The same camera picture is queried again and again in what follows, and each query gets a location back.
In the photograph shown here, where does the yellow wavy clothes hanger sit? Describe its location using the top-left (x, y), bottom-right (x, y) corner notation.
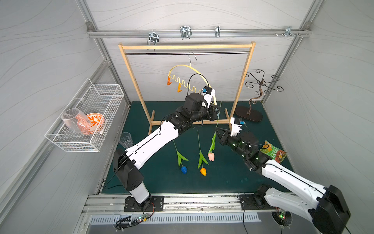
top-left (167, 52), bottom-right (217, 106)

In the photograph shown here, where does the pink tulip flower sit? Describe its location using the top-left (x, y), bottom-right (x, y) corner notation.
top-left (207, 101), bottom-right (222, 161)

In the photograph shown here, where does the orange tulip flower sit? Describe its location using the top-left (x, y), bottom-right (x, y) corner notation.
top-left (197, 131), bottom-right (209, 176)

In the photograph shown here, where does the blue tulip flower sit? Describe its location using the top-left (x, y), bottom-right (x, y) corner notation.
top-left (173, 141), bottom-right (189, 174)

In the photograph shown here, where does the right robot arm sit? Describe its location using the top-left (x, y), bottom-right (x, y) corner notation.
top-left (215, 127), bottom-right (351, 234)

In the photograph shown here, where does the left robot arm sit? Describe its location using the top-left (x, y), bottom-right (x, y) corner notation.
top-left (113, 87), bottom-right (220, 210)

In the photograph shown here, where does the yellow-orange clothes peg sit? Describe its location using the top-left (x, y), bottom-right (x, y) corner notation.
top-left (177, 83), bottom-right (182, 93)

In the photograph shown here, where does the orange end clothes peg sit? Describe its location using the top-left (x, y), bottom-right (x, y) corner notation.
top-left (167, 76), bottom-right (172, 86)

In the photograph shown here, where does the wooden clothes rack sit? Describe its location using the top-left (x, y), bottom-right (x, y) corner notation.
top-left (118, 41), bottom-right (256, 135)

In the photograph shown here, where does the brown metal mug tree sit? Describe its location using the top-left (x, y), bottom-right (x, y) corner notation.
top-left (234, 69), bottom-right (284, 122)

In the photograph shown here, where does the green snack bag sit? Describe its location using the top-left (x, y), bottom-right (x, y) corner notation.
top-left (260, 140), bottom-right (287, 164)

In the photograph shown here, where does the metal hook clamp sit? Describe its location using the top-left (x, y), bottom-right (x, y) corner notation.
top-left (215, 26), bottom-right (221, 38)
top-left (274, 26), bottom-right (301, 38)
top-left (147, 32), bottom-right (159, 46)
top-left (180, 26), bottom-right (192, 40)

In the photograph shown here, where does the clear drinking glass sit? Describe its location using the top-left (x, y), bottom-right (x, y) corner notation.
top-left (119, 132), bottom-right (133, 149)

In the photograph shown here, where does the orange patterned bowl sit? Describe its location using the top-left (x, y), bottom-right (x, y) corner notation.
top-left (81, 113), bottom-right (105, 135)

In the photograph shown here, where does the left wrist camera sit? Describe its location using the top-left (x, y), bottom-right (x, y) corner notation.
top-left (201, 86), bottom-right (217, 108)

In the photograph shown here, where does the white wire basket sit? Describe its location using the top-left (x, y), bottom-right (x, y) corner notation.
top-left (45, 79), bottom-right (124, 152)

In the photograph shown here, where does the aluminium top rail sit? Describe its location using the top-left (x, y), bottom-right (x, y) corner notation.
top-left (87, 29), bottom-right (312, 39)

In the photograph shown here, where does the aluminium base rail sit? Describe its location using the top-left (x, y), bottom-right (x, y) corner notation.
top-left (82, 193), bottom-right (273, 215)

